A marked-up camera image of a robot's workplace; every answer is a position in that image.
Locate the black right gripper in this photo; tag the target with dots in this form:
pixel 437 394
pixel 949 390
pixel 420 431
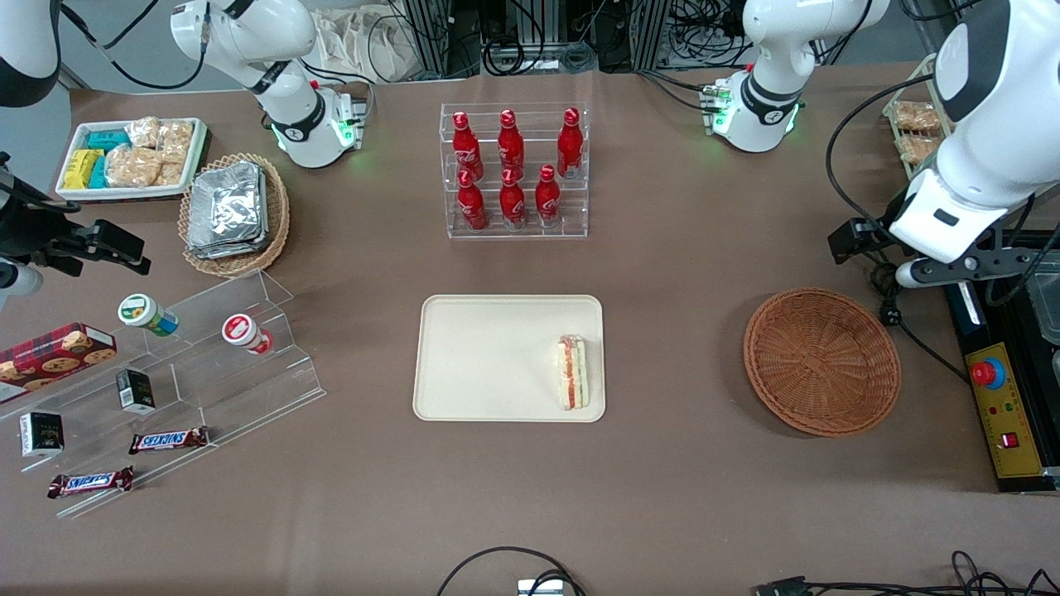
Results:
pixel 25 233

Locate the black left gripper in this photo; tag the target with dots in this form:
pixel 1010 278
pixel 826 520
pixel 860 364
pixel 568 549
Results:
pixel 879 228

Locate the triangle sandwich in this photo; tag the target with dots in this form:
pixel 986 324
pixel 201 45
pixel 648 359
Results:
pixel 571 372

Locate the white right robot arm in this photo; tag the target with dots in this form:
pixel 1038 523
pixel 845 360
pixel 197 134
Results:
pixel 248 33

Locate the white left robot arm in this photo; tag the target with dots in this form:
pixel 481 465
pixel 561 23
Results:
pixel 985 157

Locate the white snack tray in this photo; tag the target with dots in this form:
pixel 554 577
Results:
pixel 74 194

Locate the brown wicker basket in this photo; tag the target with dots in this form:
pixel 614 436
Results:
pixel 820 360

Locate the light wicker basket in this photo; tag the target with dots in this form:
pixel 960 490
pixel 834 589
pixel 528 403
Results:
pixel 277 215

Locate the beige plastic tray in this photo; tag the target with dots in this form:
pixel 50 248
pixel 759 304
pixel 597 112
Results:
pixel 489 360

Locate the green lid cup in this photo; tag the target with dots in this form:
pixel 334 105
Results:
pixel 142 313

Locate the teal snack packet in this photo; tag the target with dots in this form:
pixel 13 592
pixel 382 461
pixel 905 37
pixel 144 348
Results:
pixel 98 174
pixel 108 140

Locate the yellow snack packet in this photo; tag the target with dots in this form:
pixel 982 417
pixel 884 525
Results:
pixel 81 169

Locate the rice cracker bag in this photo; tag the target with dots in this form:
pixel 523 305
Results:
pixel 132 167
pixel 175 141
pixel 142 132
pixel 171 174

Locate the wrapped bread pack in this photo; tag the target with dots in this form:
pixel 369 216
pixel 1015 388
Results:
pixel 915 116
pixel 917 149

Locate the red cookie box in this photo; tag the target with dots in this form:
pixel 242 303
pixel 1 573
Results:
pixel 50 356

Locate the silver foil pack stack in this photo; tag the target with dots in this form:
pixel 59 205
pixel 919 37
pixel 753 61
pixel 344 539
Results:
pixel 225 207

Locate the small black box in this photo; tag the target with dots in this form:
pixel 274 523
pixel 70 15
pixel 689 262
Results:
pixel 41 434
pixel 135 391

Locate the red lid cup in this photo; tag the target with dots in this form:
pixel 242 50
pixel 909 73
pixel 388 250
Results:
pixel 242 331

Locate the red emergency stop button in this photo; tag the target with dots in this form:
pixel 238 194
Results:
pixel 988 373

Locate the clear acrylic stepped shelf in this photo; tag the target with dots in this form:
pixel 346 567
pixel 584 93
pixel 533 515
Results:
pixel 232 389

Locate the clear plastic container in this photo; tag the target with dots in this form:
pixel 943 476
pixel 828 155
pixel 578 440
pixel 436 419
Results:
pixel 1047 306

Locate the snickers chocolate bar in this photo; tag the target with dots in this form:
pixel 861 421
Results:
pixel 91 482
pixel 169 440

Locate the yellow control box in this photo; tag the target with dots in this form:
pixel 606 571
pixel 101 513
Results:
pixel 1014 430

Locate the red cola bottle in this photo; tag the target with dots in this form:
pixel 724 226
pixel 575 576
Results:
pixel 547 199
pixel 570 145
pixel 466 149
pixel 513 203
pixel 511 145
pixel 472 207

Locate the beige cloth bag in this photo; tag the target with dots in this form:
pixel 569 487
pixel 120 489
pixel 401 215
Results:
pixel 356 41

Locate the clear acrylic bottle rack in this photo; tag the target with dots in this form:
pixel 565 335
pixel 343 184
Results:
pixel 513 233

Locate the small silver device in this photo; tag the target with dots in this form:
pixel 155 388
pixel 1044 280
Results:
pixel 540 588

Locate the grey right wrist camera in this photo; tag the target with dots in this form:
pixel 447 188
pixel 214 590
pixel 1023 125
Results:
pixel 18 283

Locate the aluminium frame rack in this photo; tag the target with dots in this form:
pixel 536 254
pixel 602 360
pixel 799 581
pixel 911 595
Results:
pixel 431 33

